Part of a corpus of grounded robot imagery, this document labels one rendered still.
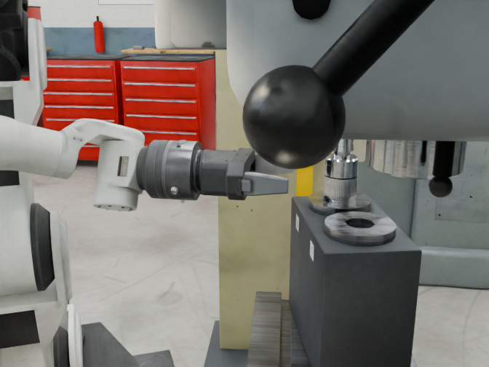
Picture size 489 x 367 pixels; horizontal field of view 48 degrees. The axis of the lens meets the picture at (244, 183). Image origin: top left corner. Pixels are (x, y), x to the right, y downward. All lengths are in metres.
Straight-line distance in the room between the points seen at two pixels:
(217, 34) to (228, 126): 1.79
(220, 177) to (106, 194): 0.17
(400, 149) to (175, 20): 0.12
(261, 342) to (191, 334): 1.75
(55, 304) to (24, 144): 0.31
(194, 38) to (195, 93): 4.57
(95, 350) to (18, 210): 0.64
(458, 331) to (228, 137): 1.40
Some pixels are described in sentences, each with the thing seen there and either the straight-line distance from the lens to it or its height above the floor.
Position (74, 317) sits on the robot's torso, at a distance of 1.29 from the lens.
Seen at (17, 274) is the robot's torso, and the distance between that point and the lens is 0.92.
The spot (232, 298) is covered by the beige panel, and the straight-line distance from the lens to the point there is 2.29.
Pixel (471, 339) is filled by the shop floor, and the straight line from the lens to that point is 2.72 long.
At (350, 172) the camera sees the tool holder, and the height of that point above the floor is 1.15.
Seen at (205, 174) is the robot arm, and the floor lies 1.14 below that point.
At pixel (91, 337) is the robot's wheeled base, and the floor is 0.57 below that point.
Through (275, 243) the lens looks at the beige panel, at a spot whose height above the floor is 0.51.
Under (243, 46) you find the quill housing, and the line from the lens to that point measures 0.20.
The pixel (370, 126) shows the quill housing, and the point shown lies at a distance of 0.20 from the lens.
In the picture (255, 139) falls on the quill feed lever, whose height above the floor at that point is 1.32.
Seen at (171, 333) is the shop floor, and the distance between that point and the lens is 2.59.
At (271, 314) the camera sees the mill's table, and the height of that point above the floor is 0.90.
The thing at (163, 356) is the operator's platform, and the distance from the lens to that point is 1.73.
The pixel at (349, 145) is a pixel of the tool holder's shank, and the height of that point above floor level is 1.19.
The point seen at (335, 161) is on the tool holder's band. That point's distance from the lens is 0.77.
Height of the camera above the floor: 1.35
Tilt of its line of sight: 17 degrees down
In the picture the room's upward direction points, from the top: straight up
